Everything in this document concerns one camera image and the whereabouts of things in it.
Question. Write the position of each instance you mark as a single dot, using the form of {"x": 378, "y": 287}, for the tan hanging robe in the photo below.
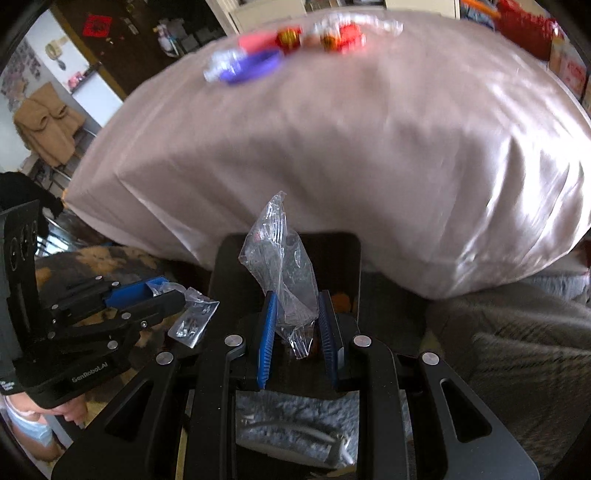
{"x": 46, "y": 124}

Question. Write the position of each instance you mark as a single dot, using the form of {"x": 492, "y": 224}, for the grey-blue crumpled wrapper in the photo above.
{"x": 217, "y": 64}

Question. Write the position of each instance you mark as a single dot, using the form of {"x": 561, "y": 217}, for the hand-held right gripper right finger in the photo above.
{"x": 328, "y": 341}

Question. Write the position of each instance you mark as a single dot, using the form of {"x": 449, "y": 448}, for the person's left hand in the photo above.
{"x": 74, "y": 410}

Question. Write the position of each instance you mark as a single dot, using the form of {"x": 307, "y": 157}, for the orange crumpled paper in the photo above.
{"x": 346, "y": 37}

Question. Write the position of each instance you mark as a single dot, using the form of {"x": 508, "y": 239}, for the dark cloth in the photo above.
{"x": 27, "y": 191}

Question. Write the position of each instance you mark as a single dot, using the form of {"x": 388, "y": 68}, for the wall photo collage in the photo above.
{"x": 25, "y": 69}

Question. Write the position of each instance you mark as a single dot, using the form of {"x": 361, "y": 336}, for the small pink white bag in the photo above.
{"x": 166, "y": 39}

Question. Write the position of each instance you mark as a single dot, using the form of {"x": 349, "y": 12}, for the beige wall intercom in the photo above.
{"x": 56, "y": 48}

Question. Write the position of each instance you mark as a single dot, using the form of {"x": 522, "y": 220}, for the clear plastic bag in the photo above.
{"x": 277, "y": 258}

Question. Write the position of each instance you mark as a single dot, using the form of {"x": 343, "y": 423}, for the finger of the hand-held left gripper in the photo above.
{"x": 134, "y": 291}
{"x": 157, "y": 311}

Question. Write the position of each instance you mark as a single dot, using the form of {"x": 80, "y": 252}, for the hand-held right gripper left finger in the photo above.
{"x": 267, "y": 341}

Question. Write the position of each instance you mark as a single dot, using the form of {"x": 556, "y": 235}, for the cream grey TV cabinet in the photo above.
{"x": 258, "y": 14}

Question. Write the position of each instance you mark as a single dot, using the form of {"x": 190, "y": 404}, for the pink satin tablecloth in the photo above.
{"x": 346, "y": 161}

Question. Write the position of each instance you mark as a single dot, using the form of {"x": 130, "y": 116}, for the small clear plastic wrapper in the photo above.
{"x": 194, "y": 318}

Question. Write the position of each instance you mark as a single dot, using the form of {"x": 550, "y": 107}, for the black trash bin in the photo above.
{"x": 231, "y": 267}

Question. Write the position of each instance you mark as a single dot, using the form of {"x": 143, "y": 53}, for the grey plaid cloth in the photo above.
{"x": 508, "y": 369}

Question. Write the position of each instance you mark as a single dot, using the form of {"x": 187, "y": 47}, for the person's left forearm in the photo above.
{"x": 27, "y": 429}

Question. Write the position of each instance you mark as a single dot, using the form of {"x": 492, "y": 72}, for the dark brown door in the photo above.
{"x": 138, "y": 50}

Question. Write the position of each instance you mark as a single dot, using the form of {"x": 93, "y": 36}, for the red plastic basket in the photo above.
{"x": 526, "y": 27}

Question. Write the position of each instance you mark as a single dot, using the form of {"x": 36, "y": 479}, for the red gold candy wrapper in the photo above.
{"x": 288, "y": 40}

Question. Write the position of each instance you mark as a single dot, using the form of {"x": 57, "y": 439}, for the orange foam stick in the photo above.
{"x": 480, "y": 9}

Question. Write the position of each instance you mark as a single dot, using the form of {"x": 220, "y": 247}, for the red diamond door paper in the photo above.
{"x": 98, "y": 25}

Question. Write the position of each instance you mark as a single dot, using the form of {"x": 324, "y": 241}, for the pink toy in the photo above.
{"x": 76, "y": 81}

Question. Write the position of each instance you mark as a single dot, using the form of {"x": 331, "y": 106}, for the white board panel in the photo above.
{"x": 94, "y": 97}

